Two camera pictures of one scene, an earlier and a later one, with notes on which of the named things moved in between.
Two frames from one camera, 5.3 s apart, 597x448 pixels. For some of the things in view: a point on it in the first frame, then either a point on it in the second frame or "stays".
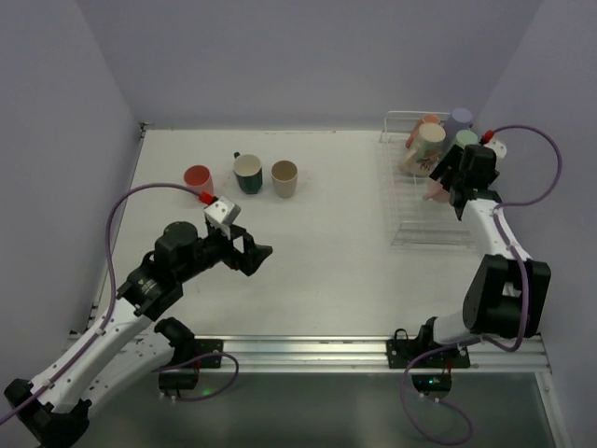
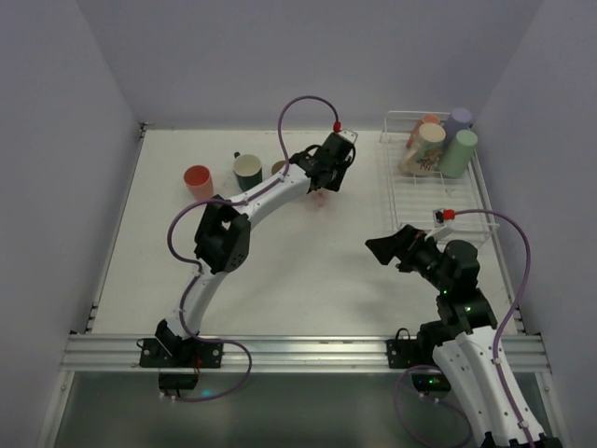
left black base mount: x=187 y=377 stays
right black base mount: x=431 y=373 stays
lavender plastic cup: x=460 y=119 stays
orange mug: x=430 y=118 stays
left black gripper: x=238 y=249 → x=324 y=173
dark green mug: x=248 y=170 stays
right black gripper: x=453 y=174 → x=409 y=249
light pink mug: x=435 y=190 → x=321 y=199
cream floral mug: x=422 y=157 stays
